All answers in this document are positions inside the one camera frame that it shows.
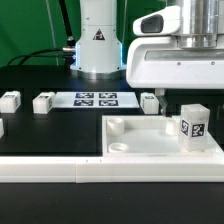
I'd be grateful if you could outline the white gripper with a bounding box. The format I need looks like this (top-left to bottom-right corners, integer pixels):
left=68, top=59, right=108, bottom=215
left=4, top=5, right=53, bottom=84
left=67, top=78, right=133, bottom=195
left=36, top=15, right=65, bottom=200
left=126, top=4, right=224, bottom=116

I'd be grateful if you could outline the white square table top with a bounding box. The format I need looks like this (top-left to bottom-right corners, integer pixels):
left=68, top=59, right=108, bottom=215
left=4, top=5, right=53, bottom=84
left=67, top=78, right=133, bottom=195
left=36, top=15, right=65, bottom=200
left=102, top=116, right=224, bottom=157

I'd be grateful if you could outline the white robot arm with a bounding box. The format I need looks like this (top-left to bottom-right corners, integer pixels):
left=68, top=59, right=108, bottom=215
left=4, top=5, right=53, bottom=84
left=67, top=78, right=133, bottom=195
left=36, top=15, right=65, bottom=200
left=70, top=0, right=224, bottom=96

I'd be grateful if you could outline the white marker sheet with tags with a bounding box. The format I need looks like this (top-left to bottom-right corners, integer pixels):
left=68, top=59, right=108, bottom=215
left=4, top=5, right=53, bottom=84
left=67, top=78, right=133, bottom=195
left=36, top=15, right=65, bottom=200
left=54, top=92, right=139, bottom=108

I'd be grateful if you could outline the white part at left edge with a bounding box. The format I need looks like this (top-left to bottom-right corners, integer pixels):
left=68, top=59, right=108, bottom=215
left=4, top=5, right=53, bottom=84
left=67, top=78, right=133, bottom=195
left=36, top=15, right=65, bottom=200
left=0, top=118, right=4, bottom=139

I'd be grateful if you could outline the white L-shaped obstacle fence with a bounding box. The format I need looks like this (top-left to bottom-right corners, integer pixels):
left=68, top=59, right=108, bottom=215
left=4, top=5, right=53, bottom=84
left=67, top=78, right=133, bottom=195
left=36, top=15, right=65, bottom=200
left=0, top=154, right=224, bottom=183

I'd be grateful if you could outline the black cable with metal plug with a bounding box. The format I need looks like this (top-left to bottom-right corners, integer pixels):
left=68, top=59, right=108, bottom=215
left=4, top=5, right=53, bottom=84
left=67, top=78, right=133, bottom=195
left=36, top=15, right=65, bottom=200
left=58, top=0, right=76, bottom=54

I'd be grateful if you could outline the black cable bundle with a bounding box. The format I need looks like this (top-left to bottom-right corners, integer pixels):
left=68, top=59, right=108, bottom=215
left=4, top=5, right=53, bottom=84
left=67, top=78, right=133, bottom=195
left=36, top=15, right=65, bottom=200
left=6, top=48, right=76, bottom=67

